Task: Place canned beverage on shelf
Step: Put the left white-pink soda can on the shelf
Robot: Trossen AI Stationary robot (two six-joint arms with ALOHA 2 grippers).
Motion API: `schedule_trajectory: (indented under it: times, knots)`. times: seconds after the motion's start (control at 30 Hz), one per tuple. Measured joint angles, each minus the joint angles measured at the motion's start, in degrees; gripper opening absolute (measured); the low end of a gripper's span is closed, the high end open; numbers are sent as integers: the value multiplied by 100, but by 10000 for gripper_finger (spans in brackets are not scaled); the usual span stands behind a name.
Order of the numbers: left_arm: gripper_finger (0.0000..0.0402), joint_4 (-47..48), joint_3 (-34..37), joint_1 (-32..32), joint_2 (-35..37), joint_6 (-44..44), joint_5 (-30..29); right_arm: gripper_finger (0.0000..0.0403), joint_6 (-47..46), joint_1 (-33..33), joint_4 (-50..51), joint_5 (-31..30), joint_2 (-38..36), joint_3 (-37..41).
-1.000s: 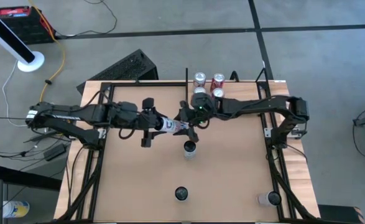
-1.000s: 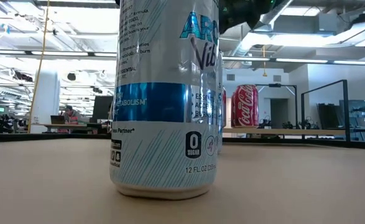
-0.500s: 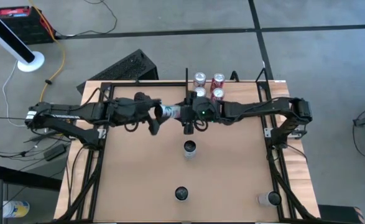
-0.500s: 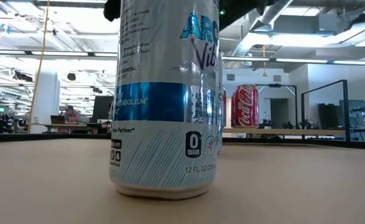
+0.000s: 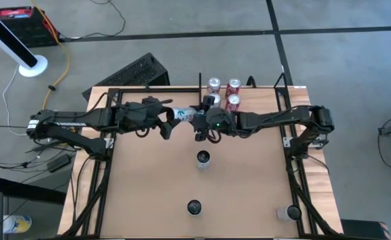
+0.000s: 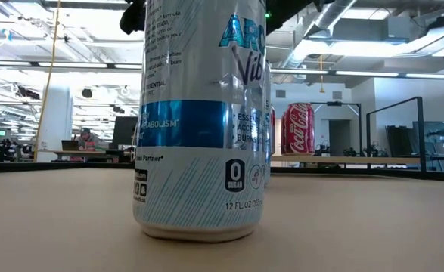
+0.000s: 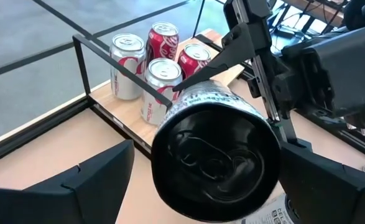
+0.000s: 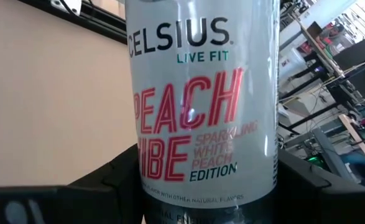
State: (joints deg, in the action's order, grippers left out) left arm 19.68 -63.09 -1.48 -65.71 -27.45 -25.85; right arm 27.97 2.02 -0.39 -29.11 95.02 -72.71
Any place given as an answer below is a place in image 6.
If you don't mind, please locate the red Coca-Cola can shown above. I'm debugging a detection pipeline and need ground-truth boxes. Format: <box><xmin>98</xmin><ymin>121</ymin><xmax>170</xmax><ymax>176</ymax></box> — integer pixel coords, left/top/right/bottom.
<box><xmin>281</xmin><ymin>102</ymin><xmax>316</xmax><ymax>156</ymax></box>

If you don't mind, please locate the white blue Celsius drink can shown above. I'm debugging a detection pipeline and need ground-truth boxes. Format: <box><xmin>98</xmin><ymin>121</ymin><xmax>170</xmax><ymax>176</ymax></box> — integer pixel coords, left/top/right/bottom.
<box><xmin>263</xmin><ymin>62</ymin><xmax>272</xmax><ymax>189</ymax></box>
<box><xmin>132</xmin><ymin>0</ymin><xmax>272</xmax><ymax>243</ymax></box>

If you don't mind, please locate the long ceiling light strip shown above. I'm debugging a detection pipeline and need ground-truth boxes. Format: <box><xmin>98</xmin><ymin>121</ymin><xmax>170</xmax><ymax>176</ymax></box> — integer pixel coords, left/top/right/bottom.
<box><xmin>270</xmin><ymin>68</ymin><xmax>444</xmax><ymax>81</ymax></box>
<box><xmin>0</xmin><ymin>60</ymin><xmax>143</xmax><ymax>71</ymax></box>

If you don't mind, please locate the black monitor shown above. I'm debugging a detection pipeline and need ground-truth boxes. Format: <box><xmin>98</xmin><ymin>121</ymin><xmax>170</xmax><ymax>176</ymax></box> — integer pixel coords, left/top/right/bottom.
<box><xmin>110</xmin><ymin>116</ymin><xmax>139</xmax><ymax>150</ymax></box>

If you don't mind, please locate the white round column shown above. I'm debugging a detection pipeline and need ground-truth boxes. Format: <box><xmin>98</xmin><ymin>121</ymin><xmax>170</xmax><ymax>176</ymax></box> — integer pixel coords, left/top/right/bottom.
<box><xmin>36</xmin><ymin>83</ymin><xmax>74</xmax><ymax>162</ymax></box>

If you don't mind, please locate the person seated at desk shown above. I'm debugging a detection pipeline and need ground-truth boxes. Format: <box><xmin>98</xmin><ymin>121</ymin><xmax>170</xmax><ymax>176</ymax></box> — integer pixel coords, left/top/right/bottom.
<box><xmin>75</xmin><ymin>127</ymin><xmax>102</xmax><ymax>153</ymax></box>

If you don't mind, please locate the long wooden office desk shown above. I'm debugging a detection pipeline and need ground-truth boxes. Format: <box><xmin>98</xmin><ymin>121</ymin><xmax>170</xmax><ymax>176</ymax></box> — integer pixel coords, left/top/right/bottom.
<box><xmin>38</xmin><ymin>149</ymin><xmax>132</xmax><ymax>163</ymax></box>

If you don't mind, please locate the dark laptop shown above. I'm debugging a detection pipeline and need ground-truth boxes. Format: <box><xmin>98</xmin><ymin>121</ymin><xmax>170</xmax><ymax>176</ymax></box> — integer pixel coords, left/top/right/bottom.
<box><xmin>61</xmin><ymin>139</ymin><xmax>80</xmax><ymax>152</ymax></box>

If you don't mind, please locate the background robot workstation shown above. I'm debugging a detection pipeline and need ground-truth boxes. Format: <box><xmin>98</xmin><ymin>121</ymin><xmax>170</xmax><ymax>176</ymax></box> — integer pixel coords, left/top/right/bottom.
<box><xmin>386</xmin><ymin>120</ymin><xmax>444</xmax><ymax>159</ymax></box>

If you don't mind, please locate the round silver ceiling duct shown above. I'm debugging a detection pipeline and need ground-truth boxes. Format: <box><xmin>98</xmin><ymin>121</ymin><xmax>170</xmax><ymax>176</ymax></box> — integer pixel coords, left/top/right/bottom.
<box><xmin>278</xmin><ymin>0</ymin><xmax>359</xmax><ymax>84</ymax></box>

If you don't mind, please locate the grey rectangular ceiling duct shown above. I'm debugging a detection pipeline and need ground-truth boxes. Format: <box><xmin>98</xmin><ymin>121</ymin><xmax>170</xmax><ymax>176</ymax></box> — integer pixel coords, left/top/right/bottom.
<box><xmin>331</xmin><ymin>17</ymin><xmax>411</xmax><ymax>42</ymax></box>

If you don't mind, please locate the yellow hanging cable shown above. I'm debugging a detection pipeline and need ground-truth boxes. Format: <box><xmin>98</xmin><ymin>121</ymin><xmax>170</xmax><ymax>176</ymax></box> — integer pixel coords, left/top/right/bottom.
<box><xmin>33</xmin><ymin>0</ymin><xmax>62</xmax><ymax>162</ymax></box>

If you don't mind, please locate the wooden shelf black metal frame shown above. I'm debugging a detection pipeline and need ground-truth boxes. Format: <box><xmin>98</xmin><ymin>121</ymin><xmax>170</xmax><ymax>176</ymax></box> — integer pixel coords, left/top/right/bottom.
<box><xmin>270</xmin><ymin>96</ymin><xmax>444</xmax><ymax>174</ymax></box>

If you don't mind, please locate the black table border frame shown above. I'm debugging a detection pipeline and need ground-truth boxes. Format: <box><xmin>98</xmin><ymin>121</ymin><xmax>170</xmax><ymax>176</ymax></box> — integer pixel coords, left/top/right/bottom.
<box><xmin>0</xmin><ymin>161</ymin><xmax>444</xmax><ymax>183</ymax></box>

